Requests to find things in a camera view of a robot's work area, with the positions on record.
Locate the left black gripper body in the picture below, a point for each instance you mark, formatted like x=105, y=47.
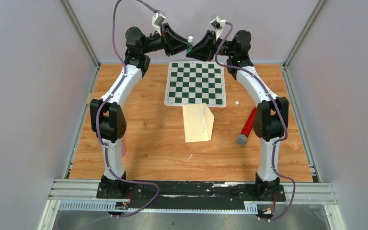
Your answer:
x=166, y=40

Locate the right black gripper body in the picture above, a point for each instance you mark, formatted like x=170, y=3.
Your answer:
x=210, y=51

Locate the green white glue stick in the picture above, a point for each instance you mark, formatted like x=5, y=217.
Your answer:
x=190, y=42

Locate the cream envelope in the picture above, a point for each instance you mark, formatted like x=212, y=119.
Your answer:
x=192, y=128

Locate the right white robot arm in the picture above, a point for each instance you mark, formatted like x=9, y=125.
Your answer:
x=270, y=123

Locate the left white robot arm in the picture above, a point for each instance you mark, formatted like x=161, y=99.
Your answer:
x=106, y=113

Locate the green white chessboard mat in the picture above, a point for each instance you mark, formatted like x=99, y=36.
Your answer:
x=195, y=82

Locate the red glitter microphone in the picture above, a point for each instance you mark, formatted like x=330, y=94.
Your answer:
x=242, y=138

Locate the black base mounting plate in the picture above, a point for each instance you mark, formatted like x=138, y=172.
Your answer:
x=189, y=194

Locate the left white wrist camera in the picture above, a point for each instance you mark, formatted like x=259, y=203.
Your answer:
x=157, y=20

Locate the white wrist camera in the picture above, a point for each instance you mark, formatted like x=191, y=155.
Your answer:
x=218, y=24
x=157, y=20

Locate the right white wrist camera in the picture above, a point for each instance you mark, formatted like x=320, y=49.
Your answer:
x=218, y=24

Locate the aluminium frame rail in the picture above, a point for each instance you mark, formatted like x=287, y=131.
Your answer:
x=72, y=204

